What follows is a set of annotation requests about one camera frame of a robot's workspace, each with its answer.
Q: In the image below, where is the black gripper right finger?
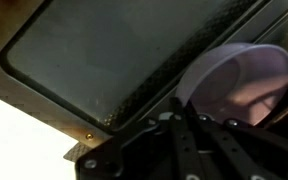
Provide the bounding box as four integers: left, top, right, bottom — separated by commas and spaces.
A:
183, 99, 288, 180

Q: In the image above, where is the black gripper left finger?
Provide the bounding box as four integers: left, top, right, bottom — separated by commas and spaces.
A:
74, 96, 198, 180

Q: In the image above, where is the purple plastic bowl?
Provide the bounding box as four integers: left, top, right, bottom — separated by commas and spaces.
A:
175, 42, 288, 127

